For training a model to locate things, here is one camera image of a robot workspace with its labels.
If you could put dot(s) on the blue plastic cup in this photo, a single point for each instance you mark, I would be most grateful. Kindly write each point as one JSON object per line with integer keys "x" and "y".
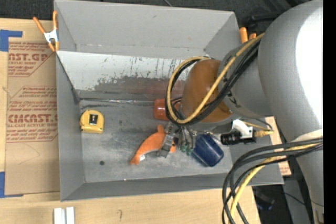
{"x": 208, "y": 152}

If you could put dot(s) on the brown cardboard board red print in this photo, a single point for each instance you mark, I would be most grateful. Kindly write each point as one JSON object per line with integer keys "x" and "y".
{"x": 29, "y": 112}

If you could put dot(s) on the yellow tape measure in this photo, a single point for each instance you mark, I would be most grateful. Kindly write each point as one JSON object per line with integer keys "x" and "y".
{"x": 92, "y": 121}

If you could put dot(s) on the orange-brown cylinder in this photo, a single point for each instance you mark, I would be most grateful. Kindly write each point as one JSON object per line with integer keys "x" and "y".
{"x": 159, "y": 112}

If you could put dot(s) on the black cylinder on white bracket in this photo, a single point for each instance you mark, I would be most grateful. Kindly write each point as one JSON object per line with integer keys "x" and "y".
{"x": 233, "y": 138}

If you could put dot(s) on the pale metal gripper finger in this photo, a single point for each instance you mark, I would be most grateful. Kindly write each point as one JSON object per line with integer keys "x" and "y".
{"x": 165, "y": 149}

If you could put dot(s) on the orange toy fish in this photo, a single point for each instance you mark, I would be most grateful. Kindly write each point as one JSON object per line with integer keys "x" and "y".
{"x": 149, "y": 145}

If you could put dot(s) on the grey metal bin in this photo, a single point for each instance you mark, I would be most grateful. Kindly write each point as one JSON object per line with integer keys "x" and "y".
{"x": 126, "y": 139}

